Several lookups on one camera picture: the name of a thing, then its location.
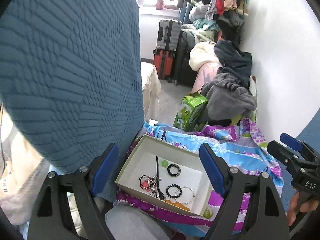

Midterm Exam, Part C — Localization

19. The silver hoop bangle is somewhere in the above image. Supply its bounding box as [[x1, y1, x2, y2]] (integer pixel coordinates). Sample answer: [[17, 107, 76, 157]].
[[175, 186, 195, 205]]

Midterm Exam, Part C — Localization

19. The red bead black cord bracelet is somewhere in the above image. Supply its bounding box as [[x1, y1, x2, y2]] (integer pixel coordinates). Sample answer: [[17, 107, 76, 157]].
[[139, 174, 162, 197]]

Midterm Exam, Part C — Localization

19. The orange gourd pendant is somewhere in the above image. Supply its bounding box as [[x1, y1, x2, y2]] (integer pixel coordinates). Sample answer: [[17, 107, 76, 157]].
[[165, 199, 190, 211]]

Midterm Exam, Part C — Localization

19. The pink ribbon hair clip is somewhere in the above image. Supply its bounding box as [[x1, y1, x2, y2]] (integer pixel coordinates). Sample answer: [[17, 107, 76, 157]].
[[140, 180, 150, 192]]

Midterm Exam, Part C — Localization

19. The black white woven bangle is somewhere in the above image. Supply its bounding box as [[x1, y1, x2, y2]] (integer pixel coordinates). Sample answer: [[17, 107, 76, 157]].
[[167, 164, 181, 177]]

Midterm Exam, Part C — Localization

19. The black spiral hair tie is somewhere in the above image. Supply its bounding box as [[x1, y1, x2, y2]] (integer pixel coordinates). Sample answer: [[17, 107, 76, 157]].
[[165, 183, 181, 198]]

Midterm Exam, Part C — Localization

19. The green jewelry box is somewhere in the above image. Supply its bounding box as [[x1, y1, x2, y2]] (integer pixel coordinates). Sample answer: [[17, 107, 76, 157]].
[[115, 135, 212, 216]]

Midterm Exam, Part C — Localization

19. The black hair stick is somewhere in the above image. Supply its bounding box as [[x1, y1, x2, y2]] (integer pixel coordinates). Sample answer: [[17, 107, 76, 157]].
[[156, 156, 165, 200]]

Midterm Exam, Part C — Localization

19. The right hand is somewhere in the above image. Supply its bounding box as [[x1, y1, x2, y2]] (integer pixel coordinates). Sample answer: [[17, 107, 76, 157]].
[[286, 191, 319, 226]]

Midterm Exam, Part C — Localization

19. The blue textured right chair back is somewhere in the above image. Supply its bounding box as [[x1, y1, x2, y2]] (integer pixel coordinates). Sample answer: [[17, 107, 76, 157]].
[[296, 111, 320, 153]]

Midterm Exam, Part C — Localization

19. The blue textured chair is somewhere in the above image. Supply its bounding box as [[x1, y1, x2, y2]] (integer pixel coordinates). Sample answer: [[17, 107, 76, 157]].
[[0, 0, 146, 203], [296, 111, 320, 153]]

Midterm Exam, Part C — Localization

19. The colourful patterned bed sheet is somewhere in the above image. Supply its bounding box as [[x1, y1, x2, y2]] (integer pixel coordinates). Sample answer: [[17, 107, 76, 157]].
[[116, 118, 284, 237]]

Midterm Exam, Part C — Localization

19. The green round pendant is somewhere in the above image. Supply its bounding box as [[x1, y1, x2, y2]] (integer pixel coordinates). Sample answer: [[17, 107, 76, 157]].
[[161, 160, 169, 167]]

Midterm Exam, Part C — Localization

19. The green cardboard box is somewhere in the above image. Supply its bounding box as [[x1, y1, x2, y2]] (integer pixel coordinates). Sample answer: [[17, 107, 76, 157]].
[[173, 92, 208, 132]]

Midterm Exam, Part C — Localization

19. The grey fleece garment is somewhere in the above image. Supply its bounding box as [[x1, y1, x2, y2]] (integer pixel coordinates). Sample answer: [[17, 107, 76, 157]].
[[199, 73, 257, 122]]

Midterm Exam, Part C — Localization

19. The dark blue jacket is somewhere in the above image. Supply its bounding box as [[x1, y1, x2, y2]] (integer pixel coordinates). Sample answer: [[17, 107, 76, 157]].
[[214, 40, 253, 89]]

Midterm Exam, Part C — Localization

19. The blue textured left chair back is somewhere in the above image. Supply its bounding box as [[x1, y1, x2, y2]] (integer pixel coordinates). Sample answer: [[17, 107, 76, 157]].
[[0, 0, 146, 203]]

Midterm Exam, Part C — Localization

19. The black suitcase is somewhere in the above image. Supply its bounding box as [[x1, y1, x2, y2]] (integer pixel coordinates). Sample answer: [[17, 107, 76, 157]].
[[173, 30, 197, 87]]

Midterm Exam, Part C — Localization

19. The cream padded jacket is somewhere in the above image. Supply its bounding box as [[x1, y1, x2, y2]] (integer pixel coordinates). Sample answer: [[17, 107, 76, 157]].
[[189, 41, 221, 72]]

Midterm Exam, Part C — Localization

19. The red suitcase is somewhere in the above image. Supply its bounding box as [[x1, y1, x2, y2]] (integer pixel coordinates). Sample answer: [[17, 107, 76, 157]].
[[153, 49, 175, 80]]

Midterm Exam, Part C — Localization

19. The grey suitcase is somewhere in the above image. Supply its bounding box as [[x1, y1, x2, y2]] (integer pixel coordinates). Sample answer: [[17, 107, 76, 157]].
[[156, 19, 182, 51]]

